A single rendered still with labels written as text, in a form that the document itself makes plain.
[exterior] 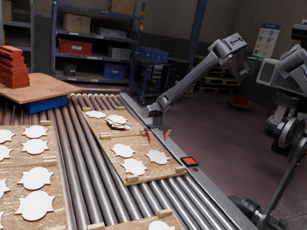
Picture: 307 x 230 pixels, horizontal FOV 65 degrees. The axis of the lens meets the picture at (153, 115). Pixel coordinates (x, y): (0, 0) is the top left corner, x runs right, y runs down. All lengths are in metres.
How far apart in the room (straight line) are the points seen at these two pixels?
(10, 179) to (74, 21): 4.62
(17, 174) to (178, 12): 6.21
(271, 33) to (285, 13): 0.52
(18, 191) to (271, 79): 1.42
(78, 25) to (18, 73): 3.79
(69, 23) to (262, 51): 4.74
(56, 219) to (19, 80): 1.14
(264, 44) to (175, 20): 2.38
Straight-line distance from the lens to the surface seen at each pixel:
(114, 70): 5.81
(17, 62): 1.85
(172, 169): 1.28
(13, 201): 1.06
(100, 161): 1.28
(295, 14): 6.74
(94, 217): 1.00
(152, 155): 1.34
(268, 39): 7.04
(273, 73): 1.62
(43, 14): 6.07
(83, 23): 5.57
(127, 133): 1.55
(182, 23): 7.01
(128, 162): 1.25
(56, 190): 1.09
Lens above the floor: 1.63
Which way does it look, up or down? 22 degrees down
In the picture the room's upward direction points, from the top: 11 degrees clockwise
